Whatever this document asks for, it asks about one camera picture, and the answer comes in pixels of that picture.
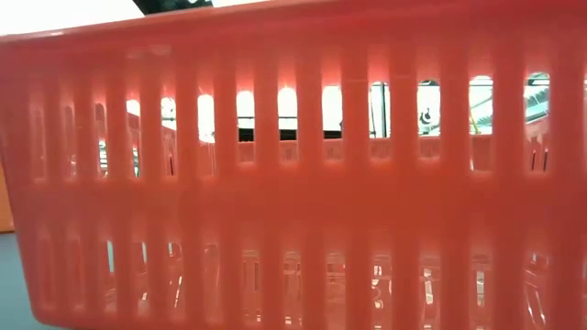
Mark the red plastic slotted basket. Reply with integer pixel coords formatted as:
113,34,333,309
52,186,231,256
0,0,587,330

